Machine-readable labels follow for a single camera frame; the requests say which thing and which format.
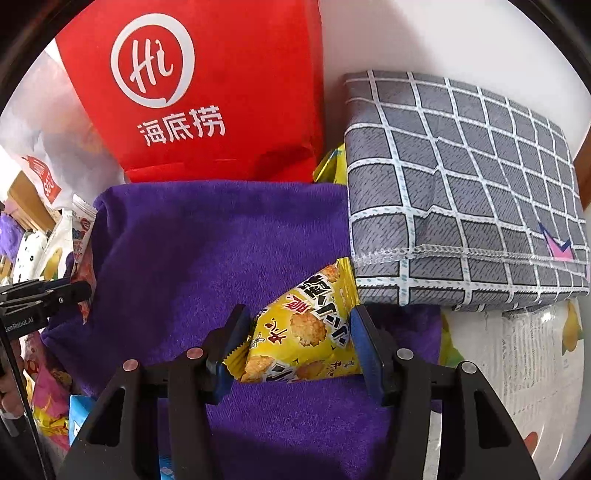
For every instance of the purple towel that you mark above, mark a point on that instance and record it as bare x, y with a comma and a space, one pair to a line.
207, 254

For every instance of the fruit printed bed sheet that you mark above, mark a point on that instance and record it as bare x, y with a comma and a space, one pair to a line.
517, 369

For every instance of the light blue box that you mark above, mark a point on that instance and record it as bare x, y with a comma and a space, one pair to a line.
79, 415

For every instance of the dark blue snack packet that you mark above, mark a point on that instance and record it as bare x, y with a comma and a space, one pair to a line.
166, 467

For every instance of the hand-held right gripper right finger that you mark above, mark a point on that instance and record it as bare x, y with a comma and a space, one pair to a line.
364, 344

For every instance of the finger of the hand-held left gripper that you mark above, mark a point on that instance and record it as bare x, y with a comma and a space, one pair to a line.
69, 291

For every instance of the white and red snack packet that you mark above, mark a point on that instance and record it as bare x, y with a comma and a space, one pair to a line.
83, 230

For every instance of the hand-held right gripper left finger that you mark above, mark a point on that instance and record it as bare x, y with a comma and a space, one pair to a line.
225, 381

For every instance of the wooden furniture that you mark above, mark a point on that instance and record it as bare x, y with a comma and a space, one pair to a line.
27, 203

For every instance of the folded grey checked cloth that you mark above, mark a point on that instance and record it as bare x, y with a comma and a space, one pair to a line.
461, 184

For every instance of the red paper bag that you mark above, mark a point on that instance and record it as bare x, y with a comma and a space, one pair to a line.
221, 92

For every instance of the pink and yellow snack packet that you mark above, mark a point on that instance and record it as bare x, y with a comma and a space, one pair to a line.
48, 383

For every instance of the white plastic bag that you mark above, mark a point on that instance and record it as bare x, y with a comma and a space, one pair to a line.
46, 120

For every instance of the small yellow snack packet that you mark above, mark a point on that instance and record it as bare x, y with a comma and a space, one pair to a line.
334, 168

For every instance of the person's left hand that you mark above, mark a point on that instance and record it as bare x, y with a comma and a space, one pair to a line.
13, 374

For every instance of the yellow rice cracker snack packet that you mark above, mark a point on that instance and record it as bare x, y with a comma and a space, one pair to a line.
300, 332

